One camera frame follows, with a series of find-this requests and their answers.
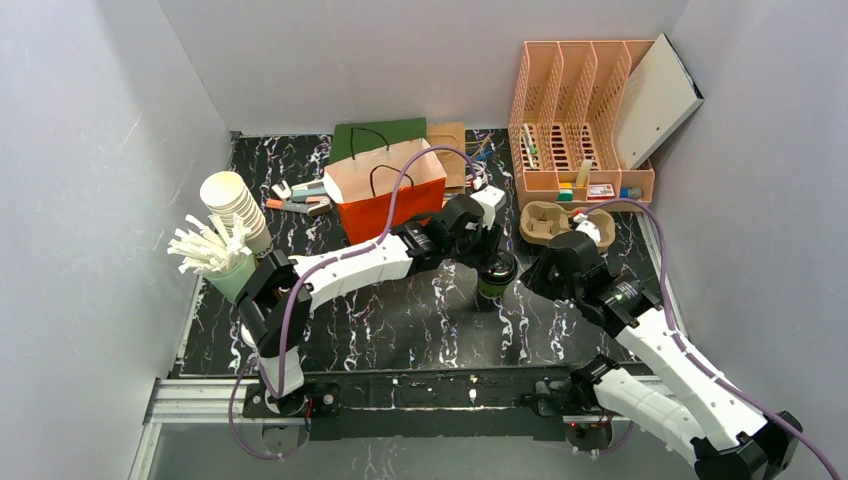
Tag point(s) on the metal base rail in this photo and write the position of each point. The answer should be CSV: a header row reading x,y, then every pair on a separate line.
x,y
467,424

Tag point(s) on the single green paper cup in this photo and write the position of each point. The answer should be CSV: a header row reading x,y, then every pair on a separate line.
x,y
491,290

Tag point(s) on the tall stack paper cups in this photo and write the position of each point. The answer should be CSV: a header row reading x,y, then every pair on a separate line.
x,y
226,194

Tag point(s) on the pink desk file organizer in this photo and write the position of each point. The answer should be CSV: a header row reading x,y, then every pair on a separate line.
x,y
562,122

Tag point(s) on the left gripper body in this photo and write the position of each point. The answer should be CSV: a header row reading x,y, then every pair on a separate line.
x,y
488,245

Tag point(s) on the stack of pulp cup carriers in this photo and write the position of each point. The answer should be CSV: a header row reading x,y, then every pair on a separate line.
x,y
540,222

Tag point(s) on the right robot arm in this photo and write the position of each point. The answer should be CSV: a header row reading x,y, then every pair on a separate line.
x,y
720,435

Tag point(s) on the green cup of straws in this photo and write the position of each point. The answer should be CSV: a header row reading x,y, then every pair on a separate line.
x,y
217,252

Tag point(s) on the green paper bag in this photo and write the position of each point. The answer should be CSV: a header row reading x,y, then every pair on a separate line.
x,y
351,139

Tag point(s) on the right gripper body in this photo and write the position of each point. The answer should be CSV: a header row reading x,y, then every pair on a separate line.
x,y
539,281

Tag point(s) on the white board panel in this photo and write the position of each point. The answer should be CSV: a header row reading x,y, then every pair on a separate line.
x,y
660,94

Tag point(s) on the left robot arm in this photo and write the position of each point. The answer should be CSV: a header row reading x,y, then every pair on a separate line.
x,y
283,291

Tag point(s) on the red small box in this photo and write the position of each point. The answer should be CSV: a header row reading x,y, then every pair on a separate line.
x,y
599,192

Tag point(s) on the brown kraft paper bag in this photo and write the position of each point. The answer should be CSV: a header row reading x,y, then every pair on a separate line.
x,y
450,134

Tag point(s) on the orange paper bag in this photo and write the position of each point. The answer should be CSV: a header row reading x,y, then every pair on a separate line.
x,y
361,187

